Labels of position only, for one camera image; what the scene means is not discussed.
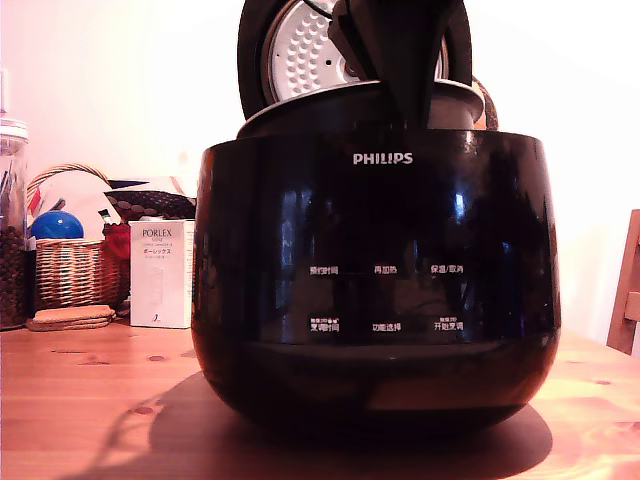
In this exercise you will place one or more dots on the black cooking pot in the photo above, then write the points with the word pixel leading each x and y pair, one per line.
pixel 320 112

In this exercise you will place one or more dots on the rice cooker lid, white plate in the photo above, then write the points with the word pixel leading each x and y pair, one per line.
pixel 295 60

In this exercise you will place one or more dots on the black Philips rice cooker body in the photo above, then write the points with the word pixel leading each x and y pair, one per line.
pixel 380 230

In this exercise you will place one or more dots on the brown round woven object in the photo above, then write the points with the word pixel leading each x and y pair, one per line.
pixel 487 107

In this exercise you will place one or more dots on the dark dotted pouch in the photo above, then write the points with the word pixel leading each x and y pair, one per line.
pixel 149 204

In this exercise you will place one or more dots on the white Porlex box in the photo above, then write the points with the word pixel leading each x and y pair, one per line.
pixel 161 280

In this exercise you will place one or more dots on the red knitted fabric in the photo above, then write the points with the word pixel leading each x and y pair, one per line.
pixel 118 242

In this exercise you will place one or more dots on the white printed paper bag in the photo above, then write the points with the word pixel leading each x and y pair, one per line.
pixel 79 197

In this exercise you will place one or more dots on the wooden chair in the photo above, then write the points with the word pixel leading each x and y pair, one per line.
pixel 627 300

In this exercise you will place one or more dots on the blue ball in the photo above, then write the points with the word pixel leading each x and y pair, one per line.
pixel 56 226

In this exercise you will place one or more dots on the woven wicker basket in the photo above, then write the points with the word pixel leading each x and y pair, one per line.
pixel 70 272

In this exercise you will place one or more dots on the cork coaster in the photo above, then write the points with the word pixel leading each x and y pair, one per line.
pixel 64 325
pixel 74 314

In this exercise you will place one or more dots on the glass jar of coffee beans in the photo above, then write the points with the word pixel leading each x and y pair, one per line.
pixel 11 250

